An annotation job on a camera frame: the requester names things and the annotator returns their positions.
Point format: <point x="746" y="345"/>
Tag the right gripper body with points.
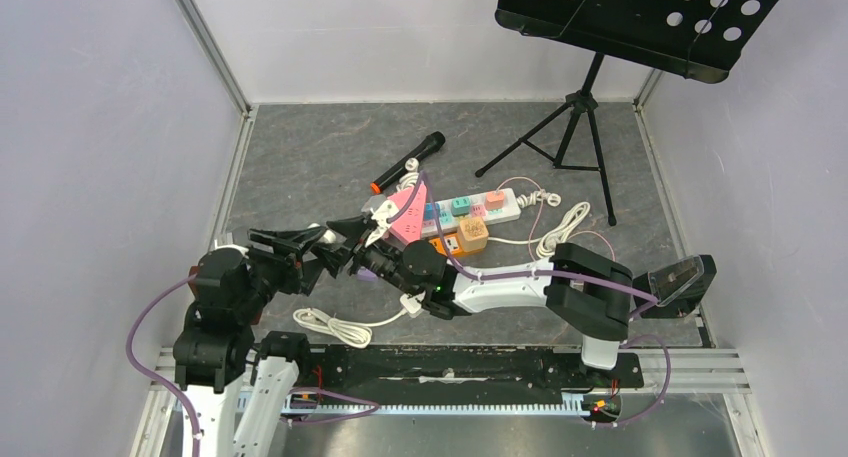
<point x="361" y="249"/>

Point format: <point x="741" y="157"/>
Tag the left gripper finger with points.
<point x="326" y="258"/>
<point x="281" y="242"/>

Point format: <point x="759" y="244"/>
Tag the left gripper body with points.
<point x="275" y="271"/>

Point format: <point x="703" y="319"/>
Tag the pink triangular socket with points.
<point x="408" y="228"/>

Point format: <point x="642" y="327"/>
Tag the blue plug adapter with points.
<point x="432" y="211"/>

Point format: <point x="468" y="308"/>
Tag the tan cube socket adapter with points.
<point x="472" y="234"/>

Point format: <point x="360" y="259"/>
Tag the teal usb charger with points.
<point x="461" y="206"/>

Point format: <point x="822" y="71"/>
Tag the salmon pink usb charger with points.
<point x="494" y="200"/>

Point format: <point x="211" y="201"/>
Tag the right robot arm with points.
<point x="589" y="292"/>

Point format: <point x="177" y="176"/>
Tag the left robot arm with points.
<point x="231" y="386"/>

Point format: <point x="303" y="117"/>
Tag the purple power strip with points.
<point x="363" y="274"/>

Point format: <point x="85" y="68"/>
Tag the white small power strip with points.
<point x="412" y="305"/>

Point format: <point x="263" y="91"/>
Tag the orange power strip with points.
<point x="449" y="245"/>

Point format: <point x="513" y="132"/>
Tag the white multicolour power strip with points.
<point x="449" y="223"/>

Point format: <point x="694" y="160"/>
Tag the left metronome brown base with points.
<point x="193" y="272"/>

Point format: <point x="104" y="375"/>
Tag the right metronome black base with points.
<point x="679" y="288"/>

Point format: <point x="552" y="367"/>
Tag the black music stand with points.
<point x="699" y="40"/>

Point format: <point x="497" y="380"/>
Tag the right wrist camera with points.
<point x="380" y="210"/>

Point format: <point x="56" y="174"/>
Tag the white cord small strip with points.
<point x="354" y="334"/>

